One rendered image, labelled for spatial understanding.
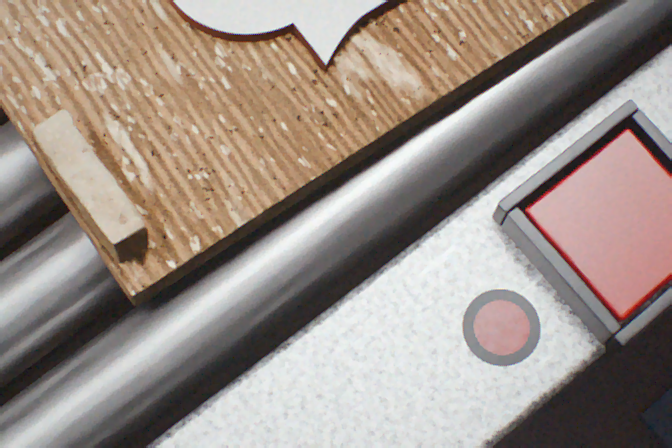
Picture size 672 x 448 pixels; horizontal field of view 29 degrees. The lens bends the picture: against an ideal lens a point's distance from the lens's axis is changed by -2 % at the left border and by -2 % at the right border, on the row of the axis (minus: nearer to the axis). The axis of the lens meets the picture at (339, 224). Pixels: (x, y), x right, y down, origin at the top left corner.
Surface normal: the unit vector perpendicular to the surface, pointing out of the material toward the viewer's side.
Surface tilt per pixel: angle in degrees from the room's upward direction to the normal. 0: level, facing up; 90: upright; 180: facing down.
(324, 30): 0
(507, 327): 0
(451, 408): 0
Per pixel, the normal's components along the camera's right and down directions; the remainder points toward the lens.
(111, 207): 0.00, -0.25
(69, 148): 0.23, -0.39
